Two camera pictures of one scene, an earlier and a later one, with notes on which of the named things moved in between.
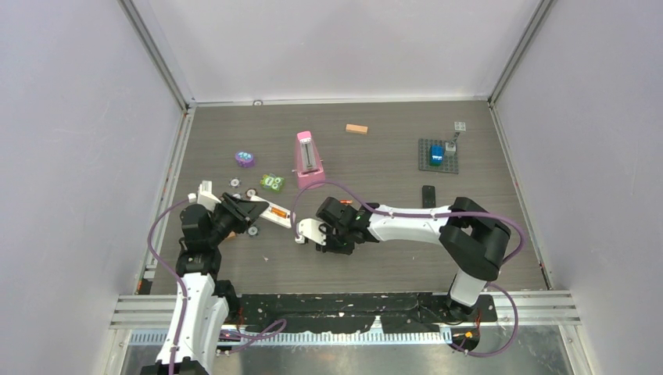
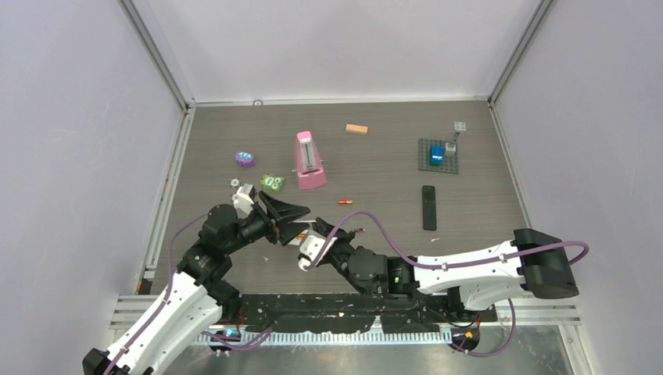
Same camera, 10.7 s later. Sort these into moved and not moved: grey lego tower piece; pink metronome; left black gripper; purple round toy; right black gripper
Moved: right black gripper; left black gripper
Not moved: grey lego tower piece; pink metronome; purple round toy
